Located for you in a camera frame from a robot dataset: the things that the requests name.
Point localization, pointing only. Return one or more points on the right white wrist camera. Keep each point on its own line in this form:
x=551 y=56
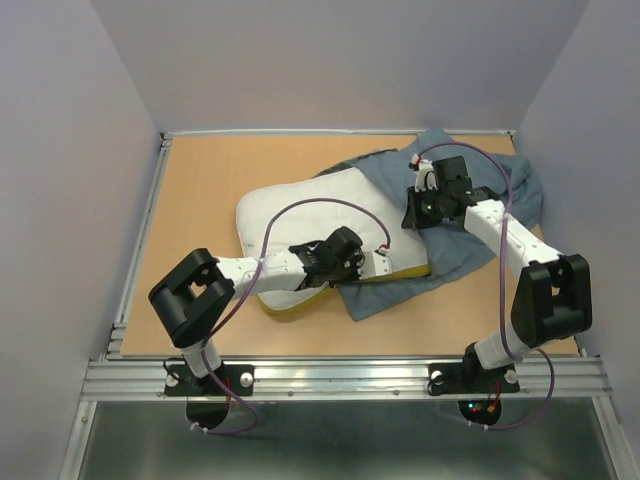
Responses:
x=425 y=174

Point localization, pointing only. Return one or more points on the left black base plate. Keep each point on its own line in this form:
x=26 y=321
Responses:
x=180 y=381

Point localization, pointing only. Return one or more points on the white pillow yellow edge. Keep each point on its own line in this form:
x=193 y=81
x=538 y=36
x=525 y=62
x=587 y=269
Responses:
x=345 y=198

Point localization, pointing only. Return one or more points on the blue grey pillowcase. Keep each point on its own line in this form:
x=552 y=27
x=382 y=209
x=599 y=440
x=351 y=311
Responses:
x=452 y=252

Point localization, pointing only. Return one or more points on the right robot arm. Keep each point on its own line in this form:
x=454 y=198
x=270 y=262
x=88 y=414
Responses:
x=553 y=293

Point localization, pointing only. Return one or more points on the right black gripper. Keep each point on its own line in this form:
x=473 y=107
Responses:
x=411 y=218

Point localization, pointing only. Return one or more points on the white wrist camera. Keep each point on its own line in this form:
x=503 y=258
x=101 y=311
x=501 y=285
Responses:
x=425 y=174
x=375 y=265

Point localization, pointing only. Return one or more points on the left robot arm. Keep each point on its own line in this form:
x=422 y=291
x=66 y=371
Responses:
x=191 y=298

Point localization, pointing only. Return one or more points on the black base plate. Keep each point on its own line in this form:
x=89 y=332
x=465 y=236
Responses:
x=180 y=381
x=456 y=378

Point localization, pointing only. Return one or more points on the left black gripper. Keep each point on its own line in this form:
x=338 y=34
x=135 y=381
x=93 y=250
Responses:
x=357 y=261

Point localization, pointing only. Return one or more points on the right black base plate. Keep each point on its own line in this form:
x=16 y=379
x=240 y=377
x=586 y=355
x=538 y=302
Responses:
x=456 y=378

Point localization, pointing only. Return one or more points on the aluminium front rail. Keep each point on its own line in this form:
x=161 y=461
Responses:
x=327 y=378

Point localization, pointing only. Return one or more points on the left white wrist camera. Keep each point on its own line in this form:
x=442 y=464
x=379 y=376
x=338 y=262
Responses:
x=375 y=265

